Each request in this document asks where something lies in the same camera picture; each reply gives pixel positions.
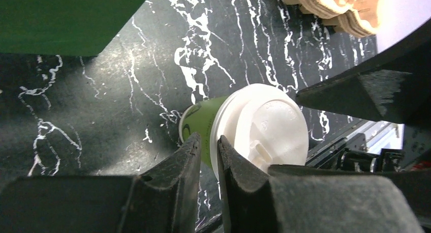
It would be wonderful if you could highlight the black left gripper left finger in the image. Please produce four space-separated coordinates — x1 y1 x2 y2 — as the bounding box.
1 133 201 232

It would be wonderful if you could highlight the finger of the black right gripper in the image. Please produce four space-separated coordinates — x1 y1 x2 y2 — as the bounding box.
295 21 430 126

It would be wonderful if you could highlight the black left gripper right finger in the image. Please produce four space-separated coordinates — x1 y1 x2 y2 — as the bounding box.
217 136 424 232

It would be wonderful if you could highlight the brown pulp cup carrier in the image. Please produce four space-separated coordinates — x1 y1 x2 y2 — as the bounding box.
283 0 385 38

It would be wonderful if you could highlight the green paper coffee cup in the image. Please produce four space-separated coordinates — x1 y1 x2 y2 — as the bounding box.
178 96 227 168

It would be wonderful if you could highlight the green kraft paper bag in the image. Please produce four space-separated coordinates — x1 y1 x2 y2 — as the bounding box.
1 0 146 56

